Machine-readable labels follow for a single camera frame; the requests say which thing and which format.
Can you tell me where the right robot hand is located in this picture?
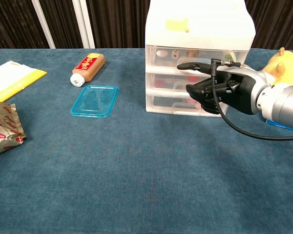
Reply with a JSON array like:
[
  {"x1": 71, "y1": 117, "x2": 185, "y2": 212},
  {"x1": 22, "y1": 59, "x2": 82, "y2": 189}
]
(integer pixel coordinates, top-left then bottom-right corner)
[{"x1": 177, "y1": 62, "x2": 267, "y2": 116}]

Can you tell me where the clear drawer holding trinkets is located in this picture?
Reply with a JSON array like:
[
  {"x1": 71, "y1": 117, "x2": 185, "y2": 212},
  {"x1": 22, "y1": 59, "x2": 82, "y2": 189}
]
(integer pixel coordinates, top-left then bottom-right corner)
[{"x1": 146, "y1": 45, "x2": 249, "y2": 74}]

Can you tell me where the white plastic drawer unit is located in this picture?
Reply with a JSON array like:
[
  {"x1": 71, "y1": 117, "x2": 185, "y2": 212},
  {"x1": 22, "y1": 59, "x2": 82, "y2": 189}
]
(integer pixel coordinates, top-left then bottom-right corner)
[{"x1": 145, "y1": 0, "x2": 256, "y2": 117}]

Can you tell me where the clear drawer holding red pompoms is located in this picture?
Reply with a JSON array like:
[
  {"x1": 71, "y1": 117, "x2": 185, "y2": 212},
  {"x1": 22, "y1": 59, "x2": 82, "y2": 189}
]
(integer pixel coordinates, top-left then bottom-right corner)
[{"x1": 146, "y1": 72, "x2": 210, "y2": 94}]

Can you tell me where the clear drawer holding pink toy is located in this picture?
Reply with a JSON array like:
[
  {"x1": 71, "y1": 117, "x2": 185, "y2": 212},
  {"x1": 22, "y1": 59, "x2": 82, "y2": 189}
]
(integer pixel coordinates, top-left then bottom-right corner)
[{"x1": 146, "y1": 94, "x2": 229, "y2": 116}]

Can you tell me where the pink orange small toy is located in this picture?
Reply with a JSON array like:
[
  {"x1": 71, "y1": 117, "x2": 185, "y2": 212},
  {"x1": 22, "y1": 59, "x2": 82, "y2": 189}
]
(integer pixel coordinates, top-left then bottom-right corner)
[{"x1": 187, "y1": 98, "x2": 202, "y2": 110}]

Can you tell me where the blue pink cookie box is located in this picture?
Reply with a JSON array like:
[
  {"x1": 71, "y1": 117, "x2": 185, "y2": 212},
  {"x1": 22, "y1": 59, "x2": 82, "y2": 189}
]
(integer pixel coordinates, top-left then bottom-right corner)
[{"x1": 265, "y1": 118, "x2": 293, "y2": 133}]

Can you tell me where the yellow plush toy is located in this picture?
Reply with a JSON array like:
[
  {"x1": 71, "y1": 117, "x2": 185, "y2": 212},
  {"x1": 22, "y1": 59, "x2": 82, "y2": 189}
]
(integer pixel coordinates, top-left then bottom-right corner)
[{"x1": 266, "y1": 47, "x2": 293, "y2": 87}]

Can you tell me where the yellow sticky note pad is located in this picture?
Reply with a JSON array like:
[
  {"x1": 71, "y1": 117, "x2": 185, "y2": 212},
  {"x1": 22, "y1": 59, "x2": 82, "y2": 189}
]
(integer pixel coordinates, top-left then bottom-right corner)
[{"x1": 165, "y1": 17, "x2": 189, "y2": 33}]

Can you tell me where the blue velvet tablecloth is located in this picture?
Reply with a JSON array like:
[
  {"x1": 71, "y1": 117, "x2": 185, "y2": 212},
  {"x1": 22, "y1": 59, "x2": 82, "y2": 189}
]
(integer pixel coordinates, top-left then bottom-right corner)
[{"x1": 0, "y1": 47, "x2": 293, "y2": 234}]

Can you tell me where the dark pleated curtain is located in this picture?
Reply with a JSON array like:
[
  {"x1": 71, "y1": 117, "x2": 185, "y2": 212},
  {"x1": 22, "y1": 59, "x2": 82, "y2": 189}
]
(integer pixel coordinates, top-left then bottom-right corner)
[{"x1": 0, "y1": 0, "x2": 293, "y2": 51}]

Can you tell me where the blue clear container lid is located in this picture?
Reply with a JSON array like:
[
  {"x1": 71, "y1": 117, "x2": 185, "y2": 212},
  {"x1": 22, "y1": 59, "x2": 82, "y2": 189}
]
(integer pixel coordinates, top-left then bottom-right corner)
[{"x1": 70, "y1": 84, "x2": 120, "y2": 118}]

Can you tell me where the brown sauce bottle red label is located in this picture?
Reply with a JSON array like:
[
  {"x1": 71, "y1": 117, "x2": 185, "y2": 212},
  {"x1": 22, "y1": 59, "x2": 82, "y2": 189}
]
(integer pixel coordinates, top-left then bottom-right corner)
[{"x1": 70, "y1": 53, "x2": 106, "y2": 87}]

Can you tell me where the white yellow paper packet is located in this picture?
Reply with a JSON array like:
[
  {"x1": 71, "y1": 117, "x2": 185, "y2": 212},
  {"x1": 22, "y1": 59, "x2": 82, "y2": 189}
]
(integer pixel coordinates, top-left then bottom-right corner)
[{"x1": 0, "y1": 60, "x2": 48, "y2": 106}]

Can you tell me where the gold foil snack bag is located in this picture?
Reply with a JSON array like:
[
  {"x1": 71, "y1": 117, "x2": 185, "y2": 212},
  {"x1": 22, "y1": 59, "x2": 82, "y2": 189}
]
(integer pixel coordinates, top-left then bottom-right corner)
[{"x1": 0, "y1": 101, "x2": 27, "y2": 157}]

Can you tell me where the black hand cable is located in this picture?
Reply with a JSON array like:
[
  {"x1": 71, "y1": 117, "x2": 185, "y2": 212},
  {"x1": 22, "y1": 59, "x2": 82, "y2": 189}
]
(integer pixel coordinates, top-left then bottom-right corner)
[{"x1": 210, "y1": 58, "x2": 293, "y2": 141}]

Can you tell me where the white frame post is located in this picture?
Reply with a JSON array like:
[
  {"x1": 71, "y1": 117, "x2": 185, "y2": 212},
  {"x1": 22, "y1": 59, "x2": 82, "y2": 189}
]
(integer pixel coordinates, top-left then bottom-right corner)
[
  {"x1": 72, "y1": 0, "x2": 96, "y2": 49},
  {"x1": 31, "y1": 0, "x2": 56, "y2": 49}
]

